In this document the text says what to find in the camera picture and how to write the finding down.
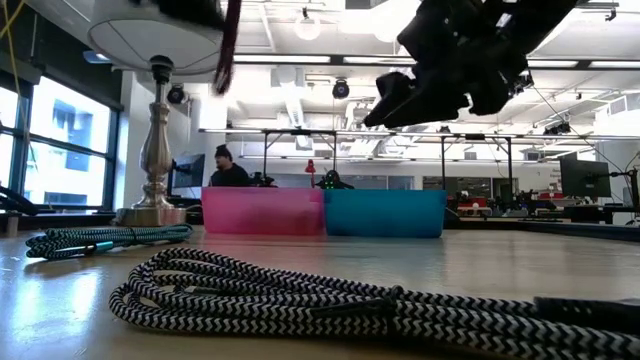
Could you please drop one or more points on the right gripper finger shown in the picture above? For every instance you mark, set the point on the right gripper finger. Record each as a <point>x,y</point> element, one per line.
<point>420,110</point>
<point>400,86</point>

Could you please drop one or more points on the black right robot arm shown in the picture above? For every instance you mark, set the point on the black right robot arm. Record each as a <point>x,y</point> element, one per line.
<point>540,15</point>

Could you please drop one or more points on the long ceiling light bar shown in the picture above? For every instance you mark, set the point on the long ceiling light bar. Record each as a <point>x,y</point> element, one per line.
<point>285,59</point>

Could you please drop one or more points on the blue plastic bin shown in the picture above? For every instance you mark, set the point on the blue plastic bin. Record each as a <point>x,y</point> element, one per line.
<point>385,215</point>

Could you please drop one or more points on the black device with green lights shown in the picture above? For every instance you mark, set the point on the black device with green lights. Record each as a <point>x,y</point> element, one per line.
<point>334,181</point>

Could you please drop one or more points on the small red desk lamp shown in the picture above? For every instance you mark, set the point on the small red desk lamp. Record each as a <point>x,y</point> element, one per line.
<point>310,167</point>

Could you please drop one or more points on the table lamp with white shade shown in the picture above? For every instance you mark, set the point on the table lamp with white shade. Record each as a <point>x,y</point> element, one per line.
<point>156,150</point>

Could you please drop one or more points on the dark tilted computer monitor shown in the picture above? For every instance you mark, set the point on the dark tilted computer monitor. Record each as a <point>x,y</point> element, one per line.
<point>192,170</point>

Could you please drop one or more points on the person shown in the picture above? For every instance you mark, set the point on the person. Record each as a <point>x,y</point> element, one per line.
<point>230,176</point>

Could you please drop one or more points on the black flat computer monitor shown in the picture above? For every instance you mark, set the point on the black flat computer monitor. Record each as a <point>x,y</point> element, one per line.
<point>585,177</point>

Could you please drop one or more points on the pink plastic bin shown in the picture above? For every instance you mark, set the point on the pink plastic bin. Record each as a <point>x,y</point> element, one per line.
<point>262,212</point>

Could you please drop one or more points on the black metal workstation frame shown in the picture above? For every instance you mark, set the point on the black metal workstation frame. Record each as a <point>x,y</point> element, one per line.
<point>300,132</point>

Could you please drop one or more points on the black aluminium table frame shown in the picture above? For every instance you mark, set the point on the black aluminium table frame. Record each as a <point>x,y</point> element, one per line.
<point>60,219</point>

